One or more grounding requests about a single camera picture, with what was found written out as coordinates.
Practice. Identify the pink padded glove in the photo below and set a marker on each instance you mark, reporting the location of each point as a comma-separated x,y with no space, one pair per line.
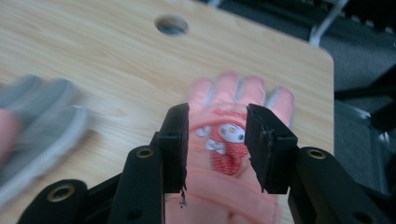
227,143
40,130

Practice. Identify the white table leg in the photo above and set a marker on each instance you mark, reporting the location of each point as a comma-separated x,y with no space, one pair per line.
325,23

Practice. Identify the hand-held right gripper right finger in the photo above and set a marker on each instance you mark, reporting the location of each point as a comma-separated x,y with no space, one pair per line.
269,155

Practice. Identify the black tripod stand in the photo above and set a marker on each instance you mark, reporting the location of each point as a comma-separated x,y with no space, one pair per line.
370,93

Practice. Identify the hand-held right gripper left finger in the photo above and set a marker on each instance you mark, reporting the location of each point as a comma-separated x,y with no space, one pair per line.
174,149

